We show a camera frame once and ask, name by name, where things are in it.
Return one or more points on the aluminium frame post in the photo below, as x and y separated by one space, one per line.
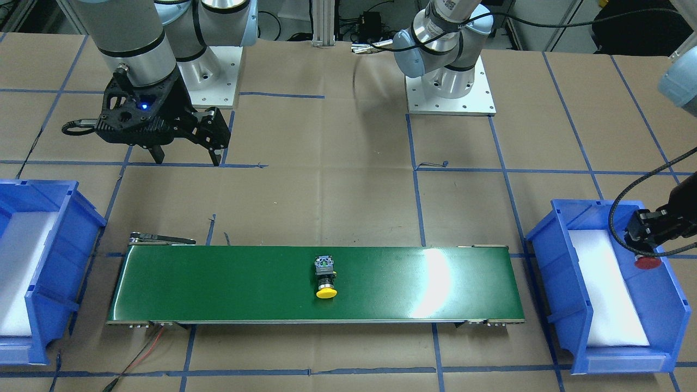
323 22

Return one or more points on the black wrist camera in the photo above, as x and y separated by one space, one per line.
646 230

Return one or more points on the yellow push button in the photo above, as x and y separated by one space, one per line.
325 274

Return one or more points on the white foam pad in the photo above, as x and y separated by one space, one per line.
22 246
615 321

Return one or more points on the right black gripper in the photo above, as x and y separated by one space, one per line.
178 102

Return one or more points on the blue storage bin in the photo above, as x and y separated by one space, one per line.
659 300
51 298

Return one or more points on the red push button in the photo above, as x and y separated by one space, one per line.
645 262

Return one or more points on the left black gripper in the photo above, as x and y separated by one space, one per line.
665 224

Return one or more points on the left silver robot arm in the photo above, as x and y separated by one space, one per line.
445 40

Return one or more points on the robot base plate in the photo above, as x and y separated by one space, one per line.
213 78
450 92

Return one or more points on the green conveyor belt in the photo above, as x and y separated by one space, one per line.
187 284

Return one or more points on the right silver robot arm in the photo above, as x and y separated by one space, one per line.
159 52

